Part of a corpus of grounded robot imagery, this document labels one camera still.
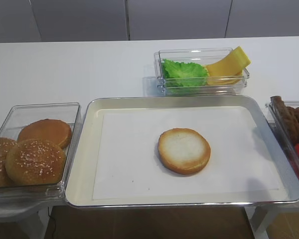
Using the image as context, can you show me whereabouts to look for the clear left bun container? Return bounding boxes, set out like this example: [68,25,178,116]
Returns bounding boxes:
[0,103,82,204]

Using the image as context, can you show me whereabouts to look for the green lettuce leaf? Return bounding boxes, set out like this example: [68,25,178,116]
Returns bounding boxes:
[161,59,208,94]

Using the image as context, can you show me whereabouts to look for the plain bun bottom in container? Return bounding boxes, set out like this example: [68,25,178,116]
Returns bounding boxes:
[17,119,72,149]

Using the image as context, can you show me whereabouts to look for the bottom bun on tray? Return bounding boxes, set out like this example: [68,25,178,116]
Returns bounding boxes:
[157,128,211,175]

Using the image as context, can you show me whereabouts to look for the clear lettuce cheese container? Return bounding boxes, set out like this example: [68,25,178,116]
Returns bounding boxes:
[154,48,249,96]

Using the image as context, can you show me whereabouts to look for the yellow cheese slices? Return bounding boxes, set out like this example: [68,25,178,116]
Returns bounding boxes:
[206,46,251,86]

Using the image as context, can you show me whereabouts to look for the clear right ingredient container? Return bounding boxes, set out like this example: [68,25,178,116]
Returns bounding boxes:
[266,101,299,178]

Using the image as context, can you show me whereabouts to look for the white paper tray liner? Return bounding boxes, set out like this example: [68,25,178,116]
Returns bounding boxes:
[93,107,282,199]

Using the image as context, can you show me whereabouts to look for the front sesame bun top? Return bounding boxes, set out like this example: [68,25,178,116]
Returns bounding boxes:
[5,139,66,186]

